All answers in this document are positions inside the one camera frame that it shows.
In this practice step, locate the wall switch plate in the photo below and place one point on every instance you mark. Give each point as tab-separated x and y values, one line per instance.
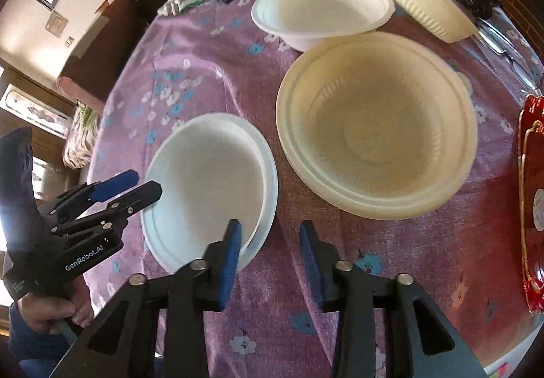
56	24

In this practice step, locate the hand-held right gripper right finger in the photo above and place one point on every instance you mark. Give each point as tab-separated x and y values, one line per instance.
310	267

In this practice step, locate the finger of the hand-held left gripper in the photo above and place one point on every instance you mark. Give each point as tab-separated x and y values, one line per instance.
140	195
117	184

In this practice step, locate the floral cushion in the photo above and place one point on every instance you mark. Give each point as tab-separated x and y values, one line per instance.
80	136

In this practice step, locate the red plate with gold trim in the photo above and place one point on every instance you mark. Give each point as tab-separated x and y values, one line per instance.
533	199

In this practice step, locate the white plate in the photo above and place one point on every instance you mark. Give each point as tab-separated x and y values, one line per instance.
270	191

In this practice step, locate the purple-framed eyeglasses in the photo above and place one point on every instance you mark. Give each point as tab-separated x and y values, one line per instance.
505	46

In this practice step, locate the white bowl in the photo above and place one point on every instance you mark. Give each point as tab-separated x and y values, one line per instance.
323	4
204	182

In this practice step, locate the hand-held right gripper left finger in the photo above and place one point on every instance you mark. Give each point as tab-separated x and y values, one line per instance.
229	263

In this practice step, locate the purple floral tablecloth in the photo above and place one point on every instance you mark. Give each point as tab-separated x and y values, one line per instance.
204	76

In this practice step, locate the person's left hand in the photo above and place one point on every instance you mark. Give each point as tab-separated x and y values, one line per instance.
46	312

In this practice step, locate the person's left forearm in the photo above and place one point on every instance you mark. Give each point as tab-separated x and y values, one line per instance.
25	344

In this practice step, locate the black bench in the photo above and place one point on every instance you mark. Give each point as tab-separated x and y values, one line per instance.
106	42

